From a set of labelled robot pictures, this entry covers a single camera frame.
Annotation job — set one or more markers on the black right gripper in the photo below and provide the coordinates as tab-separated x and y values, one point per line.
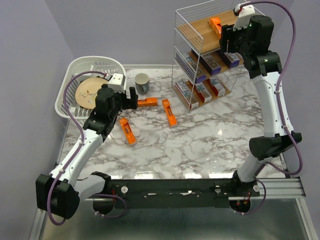
226	30

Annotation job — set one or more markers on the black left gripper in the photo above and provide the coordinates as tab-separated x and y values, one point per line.
129	103

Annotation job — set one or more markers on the orange toothpaste box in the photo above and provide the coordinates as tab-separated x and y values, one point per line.
148	102
169	114
215	24
127	131

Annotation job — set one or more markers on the purple silver toothpaste box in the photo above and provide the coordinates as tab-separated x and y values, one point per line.
206	64
190	67
231	60

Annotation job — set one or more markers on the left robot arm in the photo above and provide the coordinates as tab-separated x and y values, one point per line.
60	192

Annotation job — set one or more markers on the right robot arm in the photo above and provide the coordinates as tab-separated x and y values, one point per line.
264	67

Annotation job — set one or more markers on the dark green ceramic mug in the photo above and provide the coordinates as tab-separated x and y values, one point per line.
142	83

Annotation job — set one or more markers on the white plastic dish basket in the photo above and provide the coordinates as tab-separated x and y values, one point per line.
79	70

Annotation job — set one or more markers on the beige painted plate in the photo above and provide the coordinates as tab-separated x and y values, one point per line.
87	90

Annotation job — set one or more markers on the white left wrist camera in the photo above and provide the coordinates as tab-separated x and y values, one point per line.
115	82

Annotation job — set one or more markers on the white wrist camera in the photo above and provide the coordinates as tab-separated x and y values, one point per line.
115	82
243	14

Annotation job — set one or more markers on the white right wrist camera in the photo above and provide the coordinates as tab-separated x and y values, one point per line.
243	14

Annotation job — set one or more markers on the white wire wooden shelf rack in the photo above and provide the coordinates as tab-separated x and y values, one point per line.
193	32

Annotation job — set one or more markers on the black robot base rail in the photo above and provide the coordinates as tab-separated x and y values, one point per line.
179	193

